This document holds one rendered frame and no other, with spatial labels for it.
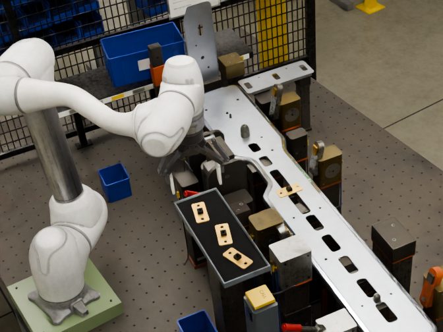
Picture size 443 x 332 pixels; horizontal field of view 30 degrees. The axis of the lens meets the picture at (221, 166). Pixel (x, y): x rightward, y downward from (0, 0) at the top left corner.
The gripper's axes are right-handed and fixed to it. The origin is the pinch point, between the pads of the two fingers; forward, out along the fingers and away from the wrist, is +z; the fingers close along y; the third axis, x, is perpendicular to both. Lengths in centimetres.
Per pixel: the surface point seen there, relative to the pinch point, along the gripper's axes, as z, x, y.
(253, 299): 11.4, -36.6, 6.6
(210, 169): 9.5, 16.1, 6.8
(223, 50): 25, 106, 31
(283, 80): 27, 81, 48
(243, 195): 19.5, 12.1, 15.6
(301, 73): 27, 83, 56
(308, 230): 27.4, -1.1, 32.4
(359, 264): 27, -19, 42
